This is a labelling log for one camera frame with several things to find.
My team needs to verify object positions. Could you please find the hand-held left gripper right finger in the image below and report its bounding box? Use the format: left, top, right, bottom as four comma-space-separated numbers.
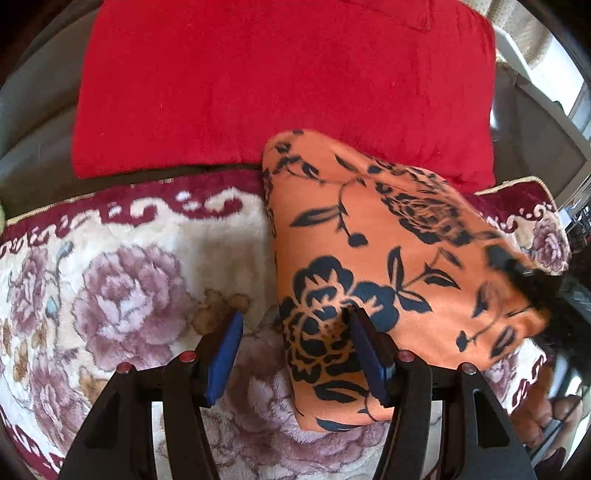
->
348, 307, 539, 480

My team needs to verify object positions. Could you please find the orange floral top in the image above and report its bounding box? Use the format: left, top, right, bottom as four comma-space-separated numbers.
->
262, 129, 552, 432

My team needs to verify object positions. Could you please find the brown leather sofa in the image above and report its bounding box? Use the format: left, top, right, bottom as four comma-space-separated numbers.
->
0, 0, 583, 217

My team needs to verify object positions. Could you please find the person's right hand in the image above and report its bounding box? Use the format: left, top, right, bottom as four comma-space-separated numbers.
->
510, 394, 583, 467

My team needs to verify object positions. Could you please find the large red cushion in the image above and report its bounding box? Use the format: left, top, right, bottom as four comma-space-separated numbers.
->
73, 0, 497, 192

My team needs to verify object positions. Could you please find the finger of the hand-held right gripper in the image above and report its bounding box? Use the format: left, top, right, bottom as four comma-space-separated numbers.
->
485, 244, 552, 315

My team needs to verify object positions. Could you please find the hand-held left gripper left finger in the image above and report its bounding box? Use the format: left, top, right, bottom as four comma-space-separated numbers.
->
58, 311, 245, 480

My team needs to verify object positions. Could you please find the floral plush blanket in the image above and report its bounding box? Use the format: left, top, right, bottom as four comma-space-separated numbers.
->
0, 175, 573, 480

